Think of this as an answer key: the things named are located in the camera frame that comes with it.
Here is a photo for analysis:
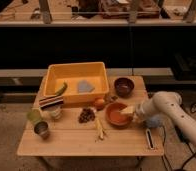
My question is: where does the small brown object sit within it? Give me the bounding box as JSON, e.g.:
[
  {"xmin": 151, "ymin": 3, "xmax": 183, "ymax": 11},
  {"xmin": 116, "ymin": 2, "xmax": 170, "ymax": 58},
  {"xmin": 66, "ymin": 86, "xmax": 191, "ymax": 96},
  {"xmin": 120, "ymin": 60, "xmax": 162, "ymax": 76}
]
[{"xmin": 106, "ymin": 96, "xmax": 118, "ymax": 103}]

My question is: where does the wooden folding table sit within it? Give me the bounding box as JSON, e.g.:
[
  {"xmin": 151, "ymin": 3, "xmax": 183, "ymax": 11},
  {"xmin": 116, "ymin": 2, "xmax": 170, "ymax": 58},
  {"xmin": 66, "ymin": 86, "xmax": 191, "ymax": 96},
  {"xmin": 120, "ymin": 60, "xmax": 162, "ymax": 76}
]
[{"xmin": 16, "ymin": 75, "xmax": 165, "ymax": 158}]

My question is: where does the metal cup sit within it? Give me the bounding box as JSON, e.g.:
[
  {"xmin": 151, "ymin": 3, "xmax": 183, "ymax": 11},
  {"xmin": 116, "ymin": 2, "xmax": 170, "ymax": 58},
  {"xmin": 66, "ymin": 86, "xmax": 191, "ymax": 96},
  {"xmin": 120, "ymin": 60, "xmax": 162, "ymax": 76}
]
[{"xmin": 34, "ymin": 121, "xmax": 50, "ymax": 139}]

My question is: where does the dark brown bowl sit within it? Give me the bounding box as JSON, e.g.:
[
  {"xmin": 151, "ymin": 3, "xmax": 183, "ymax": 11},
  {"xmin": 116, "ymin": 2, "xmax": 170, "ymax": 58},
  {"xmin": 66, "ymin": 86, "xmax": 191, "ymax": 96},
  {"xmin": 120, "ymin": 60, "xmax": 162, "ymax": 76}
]
[{"xmin": 114, "ymin": 77, "xmax": 134, "ymax": 98}]

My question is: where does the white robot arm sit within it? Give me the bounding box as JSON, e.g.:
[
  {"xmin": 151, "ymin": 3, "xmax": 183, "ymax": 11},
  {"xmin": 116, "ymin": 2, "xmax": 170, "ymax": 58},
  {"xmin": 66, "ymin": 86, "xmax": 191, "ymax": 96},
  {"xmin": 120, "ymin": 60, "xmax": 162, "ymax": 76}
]
[{"xmin": 121, "ymin": 91, "xmax": 196, "ymax": 147}]

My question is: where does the orange fruit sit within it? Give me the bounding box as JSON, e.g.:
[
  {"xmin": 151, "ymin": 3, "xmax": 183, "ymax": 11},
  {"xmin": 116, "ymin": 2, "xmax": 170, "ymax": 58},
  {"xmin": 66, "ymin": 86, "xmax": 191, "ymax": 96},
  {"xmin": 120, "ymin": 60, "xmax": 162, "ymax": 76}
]
[{"xmin": 94, "ymin": 98, "xmax": 106, "ymax": 110}]

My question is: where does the black cable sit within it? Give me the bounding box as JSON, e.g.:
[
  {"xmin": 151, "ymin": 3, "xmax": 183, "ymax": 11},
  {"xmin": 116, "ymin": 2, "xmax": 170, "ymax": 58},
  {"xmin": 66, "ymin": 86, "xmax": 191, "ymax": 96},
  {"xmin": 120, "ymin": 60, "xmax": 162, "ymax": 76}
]
[{"xmin": 160, "ymin": 99, "xmax": 196, "ymax": 171}]

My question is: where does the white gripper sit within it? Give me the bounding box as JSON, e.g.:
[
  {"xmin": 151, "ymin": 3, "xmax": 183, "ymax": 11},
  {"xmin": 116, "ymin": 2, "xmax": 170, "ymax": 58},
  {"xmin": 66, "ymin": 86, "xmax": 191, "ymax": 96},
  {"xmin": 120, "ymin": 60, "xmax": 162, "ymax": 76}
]
[{"xmin": 120, "ymin": 102, "xmax": 151, "ymax": 122}]

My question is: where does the bunch of dark grapes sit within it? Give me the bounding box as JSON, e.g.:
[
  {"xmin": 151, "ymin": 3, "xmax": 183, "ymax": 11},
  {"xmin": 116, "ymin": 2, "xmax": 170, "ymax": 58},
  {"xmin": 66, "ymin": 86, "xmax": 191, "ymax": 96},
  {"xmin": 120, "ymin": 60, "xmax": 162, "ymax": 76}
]
[{"xmin": 78, "ymin": 108, "xmax": 95, "ymax": 123}]

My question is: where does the blue-grey cloth piece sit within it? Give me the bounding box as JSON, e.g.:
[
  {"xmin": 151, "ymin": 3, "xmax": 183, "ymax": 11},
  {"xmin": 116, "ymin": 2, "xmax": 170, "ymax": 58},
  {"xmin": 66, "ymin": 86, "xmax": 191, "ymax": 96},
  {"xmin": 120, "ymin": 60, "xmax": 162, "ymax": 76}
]
[{"xmin": 77, "ymin": 80, "xmax": 94, "ymax": 93}]

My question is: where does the orange-red bowl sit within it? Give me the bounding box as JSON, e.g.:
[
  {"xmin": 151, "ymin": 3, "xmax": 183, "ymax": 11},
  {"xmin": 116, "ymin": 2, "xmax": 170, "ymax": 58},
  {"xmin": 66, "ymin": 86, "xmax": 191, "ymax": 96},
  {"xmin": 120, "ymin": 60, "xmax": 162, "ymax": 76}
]
[{"xmin": 105, "ymin": 102, "xmax": 132, "ymax": 126}]

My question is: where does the blue sponge brush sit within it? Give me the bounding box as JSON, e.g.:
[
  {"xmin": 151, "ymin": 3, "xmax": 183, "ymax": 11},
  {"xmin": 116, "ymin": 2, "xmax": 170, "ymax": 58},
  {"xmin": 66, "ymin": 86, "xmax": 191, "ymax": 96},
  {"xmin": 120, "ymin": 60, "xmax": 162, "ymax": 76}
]
[{"xmin": 145, "ymin": 115, "xmax": 162, "ymax": 128}]

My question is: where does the green cup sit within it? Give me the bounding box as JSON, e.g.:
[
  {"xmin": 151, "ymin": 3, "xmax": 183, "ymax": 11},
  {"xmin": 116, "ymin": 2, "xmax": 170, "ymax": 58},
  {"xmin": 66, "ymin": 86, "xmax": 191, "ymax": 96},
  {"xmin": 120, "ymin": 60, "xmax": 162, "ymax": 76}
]
[{"xmin": 27, "ymin": 109, "xmax": 42, "ymax": 125}]

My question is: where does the yellow plastic tray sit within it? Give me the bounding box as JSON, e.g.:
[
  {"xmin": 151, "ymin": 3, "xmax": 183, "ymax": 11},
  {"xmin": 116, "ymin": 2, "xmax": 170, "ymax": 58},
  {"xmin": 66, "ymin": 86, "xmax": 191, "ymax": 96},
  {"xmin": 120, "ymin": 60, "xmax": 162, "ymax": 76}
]
[{"xmin": 43, "ymin": 62, "xmax": 109, "ymax": 104}]

